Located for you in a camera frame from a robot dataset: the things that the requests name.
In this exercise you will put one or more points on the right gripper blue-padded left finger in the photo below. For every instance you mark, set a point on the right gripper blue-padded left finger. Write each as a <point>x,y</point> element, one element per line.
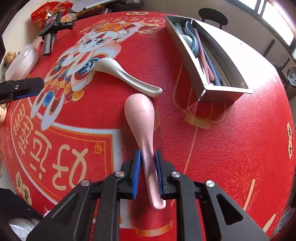
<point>91,210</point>

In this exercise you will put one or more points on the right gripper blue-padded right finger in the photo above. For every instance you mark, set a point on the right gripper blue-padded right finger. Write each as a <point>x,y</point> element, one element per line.
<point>204,210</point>

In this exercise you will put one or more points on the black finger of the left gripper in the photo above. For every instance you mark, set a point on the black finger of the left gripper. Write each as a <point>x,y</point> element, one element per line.
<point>13,90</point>

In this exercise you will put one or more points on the white plastic spoon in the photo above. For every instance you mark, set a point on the white plastic spoon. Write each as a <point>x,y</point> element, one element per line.
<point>112,67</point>

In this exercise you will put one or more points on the pink plastic spoon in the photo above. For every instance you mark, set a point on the pink plastic spoon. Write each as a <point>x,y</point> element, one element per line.
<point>139,113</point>

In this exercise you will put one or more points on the blue chopstick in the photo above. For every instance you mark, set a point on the blue chopstick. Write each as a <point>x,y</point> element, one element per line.
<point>213,68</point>

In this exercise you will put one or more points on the pink chopstick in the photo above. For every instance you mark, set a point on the pink chopstick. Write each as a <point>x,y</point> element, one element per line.
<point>210,73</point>
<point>202,56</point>

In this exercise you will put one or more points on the green plastic spoon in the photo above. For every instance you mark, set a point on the green plastic spoon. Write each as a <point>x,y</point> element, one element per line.
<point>187,38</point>

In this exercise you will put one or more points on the light blue plastic spoon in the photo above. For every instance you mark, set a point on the light blue plastic spoon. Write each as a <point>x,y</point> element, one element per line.
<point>190,32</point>

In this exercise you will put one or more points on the clear plastic bottle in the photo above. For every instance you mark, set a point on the clear plastic bottle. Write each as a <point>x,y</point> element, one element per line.
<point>18,66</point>

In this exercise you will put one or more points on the red printed table mat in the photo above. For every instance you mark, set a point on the red printed table mat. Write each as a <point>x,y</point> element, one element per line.
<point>76,127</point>

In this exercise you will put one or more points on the red snack bag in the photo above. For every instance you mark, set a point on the red snack bag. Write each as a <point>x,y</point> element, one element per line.
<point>51,7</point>

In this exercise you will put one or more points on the stainless steel utensil tray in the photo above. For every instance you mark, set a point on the stainless steel utensil tray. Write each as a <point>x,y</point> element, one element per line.
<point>232,86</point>

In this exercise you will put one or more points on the silver rice cooker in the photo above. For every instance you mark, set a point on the silver rice cooker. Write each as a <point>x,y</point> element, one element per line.
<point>291,76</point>

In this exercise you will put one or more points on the black round-back chair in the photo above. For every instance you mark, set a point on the black round-back chair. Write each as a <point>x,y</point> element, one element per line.
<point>213,15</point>

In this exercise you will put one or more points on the black camera tripod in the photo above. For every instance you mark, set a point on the black camera tripod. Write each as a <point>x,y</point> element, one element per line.
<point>51,27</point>

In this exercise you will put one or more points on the window with dark frame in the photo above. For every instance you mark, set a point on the window with dark frame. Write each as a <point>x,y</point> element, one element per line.
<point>270,17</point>

